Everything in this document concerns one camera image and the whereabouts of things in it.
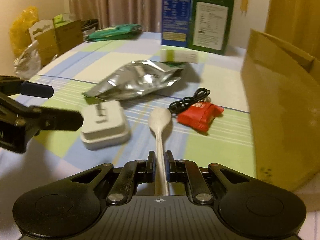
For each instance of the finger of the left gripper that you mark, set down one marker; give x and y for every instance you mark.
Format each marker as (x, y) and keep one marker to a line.
(46, 118)
(11, 85)

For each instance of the green wet wipes pack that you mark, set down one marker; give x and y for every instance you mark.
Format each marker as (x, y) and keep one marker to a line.
(118, 32)

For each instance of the large brown cardboard box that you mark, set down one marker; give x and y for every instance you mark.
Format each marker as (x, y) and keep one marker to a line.
(281, 83)

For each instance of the yellow plastic bag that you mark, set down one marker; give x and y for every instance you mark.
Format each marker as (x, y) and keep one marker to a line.
(19, 31)

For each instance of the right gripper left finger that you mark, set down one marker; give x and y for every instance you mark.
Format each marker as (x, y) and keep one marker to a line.
(131, 175)

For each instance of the wooden door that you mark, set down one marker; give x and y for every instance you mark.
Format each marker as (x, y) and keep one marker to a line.
(295, 21)

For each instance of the checkered tablecloth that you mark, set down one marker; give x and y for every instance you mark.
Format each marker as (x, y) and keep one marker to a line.
(55, 155)

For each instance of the white plastic spoon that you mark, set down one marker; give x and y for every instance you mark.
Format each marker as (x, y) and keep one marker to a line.
(158, 120)

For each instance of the crumpled silver plastic bag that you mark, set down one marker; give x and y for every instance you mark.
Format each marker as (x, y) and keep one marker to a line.
(29, 62)

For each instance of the white green box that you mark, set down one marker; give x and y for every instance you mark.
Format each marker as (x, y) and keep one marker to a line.
(169, 55)

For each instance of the blue milk carton box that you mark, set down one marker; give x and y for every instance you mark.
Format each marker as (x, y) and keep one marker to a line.
(175, 22)

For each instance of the white power adapter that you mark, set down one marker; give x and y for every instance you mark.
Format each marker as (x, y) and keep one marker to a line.
(104, 125)

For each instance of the green milk carton box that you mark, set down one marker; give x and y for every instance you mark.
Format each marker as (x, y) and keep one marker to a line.
(210, 25)

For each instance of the red snack packet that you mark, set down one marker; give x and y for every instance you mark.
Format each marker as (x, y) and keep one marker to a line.
(199, 115)

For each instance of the silver green foil bag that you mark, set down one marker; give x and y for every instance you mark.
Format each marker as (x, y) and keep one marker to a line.
(137, 78)

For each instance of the brown cardboard boxes stack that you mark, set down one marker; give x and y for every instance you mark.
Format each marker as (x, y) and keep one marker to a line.
(57, 36)

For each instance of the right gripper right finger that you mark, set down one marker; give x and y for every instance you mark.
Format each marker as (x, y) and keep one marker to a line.
(188, 173)

